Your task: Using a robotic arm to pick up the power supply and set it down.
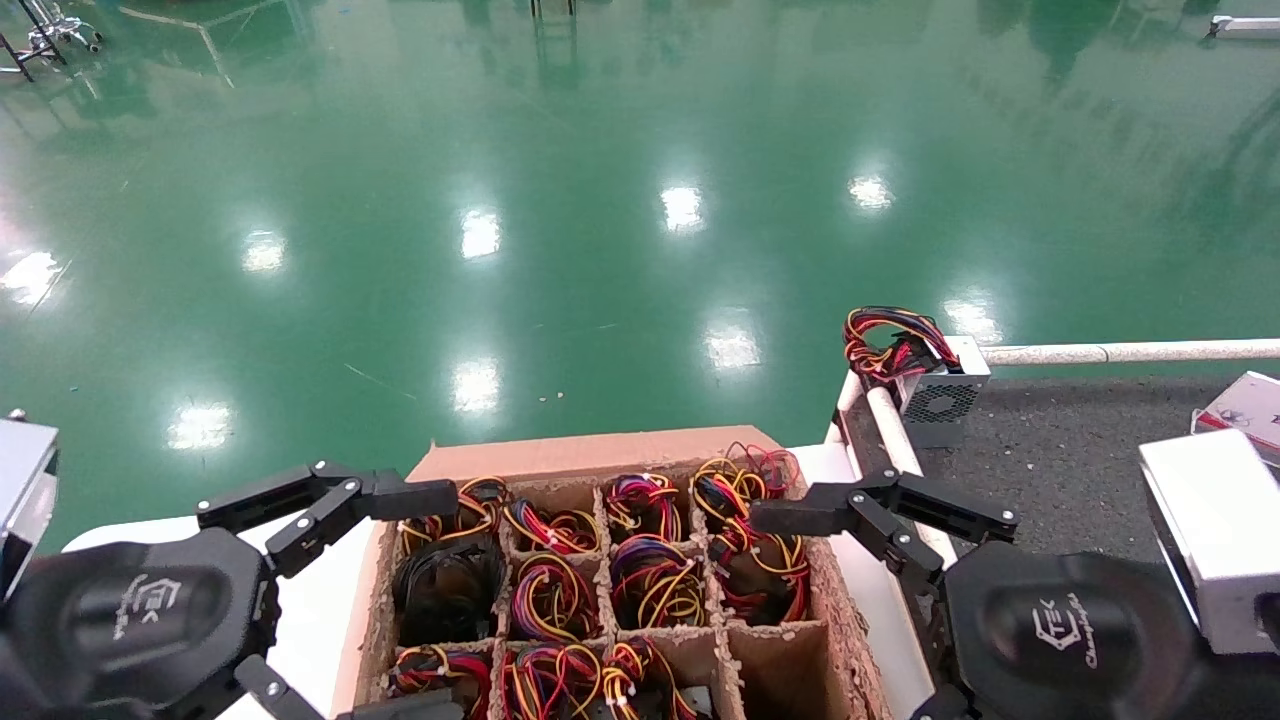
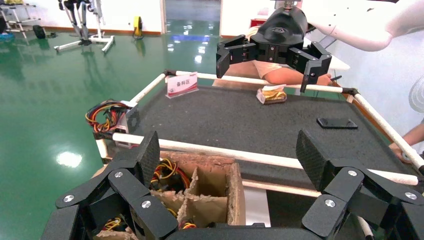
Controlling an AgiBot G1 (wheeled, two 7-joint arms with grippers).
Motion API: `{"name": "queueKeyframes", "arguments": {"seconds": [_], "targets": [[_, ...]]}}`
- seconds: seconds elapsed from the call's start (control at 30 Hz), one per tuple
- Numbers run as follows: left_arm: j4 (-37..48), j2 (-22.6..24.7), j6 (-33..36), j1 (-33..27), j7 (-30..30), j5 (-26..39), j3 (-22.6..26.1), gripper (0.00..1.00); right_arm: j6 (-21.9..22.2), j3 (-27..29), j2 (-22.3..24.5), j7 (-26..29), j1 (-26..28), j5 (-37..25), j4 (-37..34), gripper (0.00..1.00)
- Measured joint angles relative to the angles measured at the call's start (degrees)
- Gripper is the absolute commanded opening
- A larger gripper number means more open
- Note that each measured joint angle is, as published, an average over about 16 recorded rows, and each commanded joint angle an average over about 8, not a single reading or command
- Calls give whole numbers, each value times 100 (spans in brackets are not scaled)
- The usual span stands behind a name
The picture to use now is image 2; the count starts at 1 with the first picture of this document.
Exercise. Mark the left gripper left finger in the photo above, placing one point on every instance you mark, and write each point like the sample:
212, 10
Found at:
129, 185

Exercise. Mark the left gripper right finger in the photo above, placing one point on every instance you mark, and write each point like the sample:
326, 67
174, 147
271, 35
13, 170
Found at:
344, 185

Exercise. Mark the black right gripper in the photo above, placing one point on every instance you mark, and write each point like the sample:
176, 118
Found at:
281, 33

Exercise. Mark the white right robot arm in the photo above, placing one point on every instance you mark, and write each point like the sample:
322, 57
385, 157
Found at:
364, 30

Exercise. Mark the bystander bare forearm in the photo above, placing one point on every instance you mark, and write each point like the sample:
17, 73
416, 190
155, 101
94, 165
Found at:
288, 76
415, 134

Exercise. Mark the bystander hand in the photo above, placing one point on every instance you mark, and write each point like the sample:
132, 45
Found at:
399, 150
324, 80

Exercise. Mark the golden snack packet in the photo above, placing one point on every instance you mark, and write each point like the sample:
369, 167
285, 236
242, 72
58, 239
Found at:
272, 95

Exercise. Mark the red crate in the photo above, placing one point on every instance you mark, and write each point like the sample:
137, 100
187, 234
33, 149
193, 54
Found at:
256, 23

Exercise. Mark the black smartphone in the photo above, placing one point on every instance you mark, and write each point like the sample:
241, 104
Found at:
337, 123

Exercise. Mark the black pen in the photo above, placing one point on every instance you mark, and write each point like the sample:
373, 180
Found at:
336, 78

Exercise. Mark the black foam table mat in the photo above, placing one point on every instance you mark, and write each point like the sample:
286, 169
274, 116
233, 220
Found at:
248, 122

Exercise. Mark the cardboard box with dividers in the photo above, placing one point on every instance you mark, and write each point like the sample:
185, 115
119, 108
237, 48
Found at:
212, 180

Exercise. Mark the dark conveyor belt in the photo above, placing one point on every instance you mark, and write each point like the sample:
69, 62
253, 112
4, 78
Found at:
232, 153

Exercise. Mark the white electric fan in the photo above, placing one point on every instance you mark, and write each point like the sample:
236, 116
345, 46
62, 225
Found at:
418, 96

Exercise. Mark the grey legged robot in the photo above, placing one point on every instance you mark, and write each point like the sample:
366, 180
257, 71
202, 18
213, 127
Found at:
82, 33

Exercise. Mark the blue floor object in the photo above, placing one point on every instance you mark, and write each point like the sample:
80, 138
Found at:
6, 37

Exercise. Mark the metal shelf cart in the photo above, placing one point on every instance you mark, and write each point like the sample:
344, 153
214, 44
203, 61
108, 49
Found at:
20, 23

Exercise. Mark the white floor stand frame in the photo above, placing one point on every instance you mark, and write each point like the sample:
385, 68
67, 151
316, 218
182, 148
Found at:
99, 38

